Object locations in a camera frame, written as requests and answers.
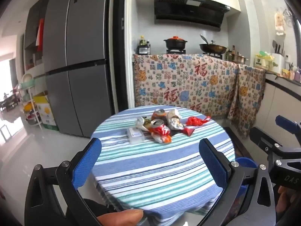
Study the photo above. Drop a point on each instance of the steel pot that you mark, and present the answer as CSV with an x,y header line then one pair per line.
x,y
238,58

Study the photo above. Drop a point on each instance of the red hanging cloth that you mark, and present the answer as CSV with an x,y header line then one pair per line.
x,y
40,35

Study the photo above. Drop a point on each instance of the black door frame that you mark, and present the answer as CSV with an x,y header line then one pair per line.
x,y
118,51

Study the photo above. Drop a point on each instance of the white knife block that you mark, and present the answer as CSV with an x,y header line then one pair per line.
x,y
278,60

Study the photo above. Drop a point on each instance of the crushed red soda can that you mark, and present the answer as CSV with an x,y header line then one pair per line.
x,y
161,129

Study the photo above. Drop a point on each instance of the black gas stove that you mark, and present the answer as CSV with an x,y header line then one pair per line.
x,y
176,51

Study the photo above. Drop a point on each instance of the small printed blanket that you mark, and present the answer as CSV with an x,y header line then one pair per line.
x,y
249,94

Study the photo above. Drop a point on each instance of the red white plastic wrapper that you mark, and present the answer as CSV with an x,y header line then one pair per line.
x,y
164,139

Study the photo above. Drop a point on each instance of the red plastic bag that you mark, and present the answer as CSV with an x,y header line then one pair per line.
x,y
194,121

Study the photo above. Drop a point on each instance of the white base cabinet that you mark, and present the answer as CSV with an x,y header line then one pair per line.
x,y
279,103

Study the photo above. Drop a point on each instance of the grey shelf cabinet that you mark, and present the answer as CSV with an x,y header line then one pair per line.
x,y
33,33

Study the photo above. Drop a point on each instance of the black clay pot orange lid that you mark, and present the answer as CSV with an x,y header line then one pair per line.
x,y
175,42

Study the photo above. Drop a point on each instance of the large printed blanket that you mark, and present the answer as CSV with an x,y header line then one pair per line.
x,y
183,82

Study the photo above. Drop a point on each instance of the white plastic box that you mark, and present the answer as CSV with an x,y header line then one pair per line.
x,y
135,136

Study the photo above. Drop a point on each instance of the green yellow container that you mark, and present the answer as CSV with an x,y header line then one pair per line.
x,y
263,61

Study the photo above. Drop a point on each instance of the person's right hand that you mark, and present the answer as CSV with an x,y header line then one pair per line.
x,y
285,200

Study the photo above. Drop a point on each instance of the black range hood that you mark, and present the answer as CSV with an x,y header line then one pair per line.
x,y
188,9

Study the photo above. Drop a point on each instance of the green storage rack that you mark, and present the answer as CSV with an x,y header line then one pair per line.
x,y
29,98

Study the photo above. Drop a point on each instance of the crumpled silver wrapper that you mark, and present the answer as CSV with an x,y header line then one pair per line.
x,y
176,124

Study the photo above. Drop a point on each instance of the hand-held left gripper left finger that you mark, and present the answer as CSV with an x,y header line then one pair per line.
x,y
87,162

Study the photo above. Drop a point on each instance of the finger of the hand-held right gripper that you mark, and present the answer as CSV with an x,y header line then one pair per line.
x,y
261,139
287,123

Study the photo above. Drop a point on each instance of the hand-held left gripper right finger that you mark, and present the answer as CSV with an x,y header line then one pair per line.
x,y
212,166

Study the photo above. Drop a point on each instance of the yellow hanging cloth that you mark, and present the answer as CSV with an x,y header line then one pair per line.
x,y
279,23

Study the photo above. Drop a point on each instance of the oil bottle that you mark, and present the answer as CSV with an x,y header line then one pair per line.
x,y
142,41

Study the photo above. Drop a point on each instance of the person's left hand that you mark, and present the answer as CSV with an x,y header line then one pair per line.
x,y
120,217

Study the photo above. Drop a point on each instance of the yellow cardboard box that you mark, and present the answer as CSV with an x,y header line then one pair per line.
x,y
47,113

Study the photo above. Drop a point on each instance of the dark wok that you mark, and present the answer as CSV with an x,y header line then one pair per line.
x,y
212,48

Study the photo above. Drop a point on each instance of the blue plastic basket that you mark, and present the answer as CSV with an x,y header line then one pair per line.
x,y
244,162

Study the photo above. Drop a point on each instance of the striped round tablecloth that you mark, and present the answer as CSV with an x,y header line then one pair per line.
x,y
152,169

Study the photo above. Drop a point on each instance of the grey refrigerator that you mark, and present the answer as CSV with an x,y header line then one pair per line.
x,y
77,40

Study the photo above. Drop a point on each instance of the crushed orange soda can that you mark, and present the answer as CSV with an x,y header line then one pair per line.
x,y
158,116

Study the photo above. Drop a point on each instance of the person's dark clothing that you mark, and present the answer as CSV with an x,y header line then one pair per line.
x,y
98,207

